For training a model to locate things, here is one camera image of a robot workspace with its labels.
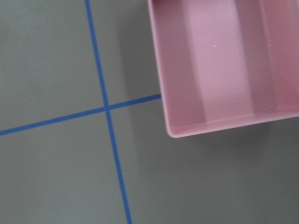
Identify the pink plastic bin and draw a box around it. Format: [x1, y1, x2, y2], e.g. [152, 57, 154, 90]
[148, 0, 299, 138]

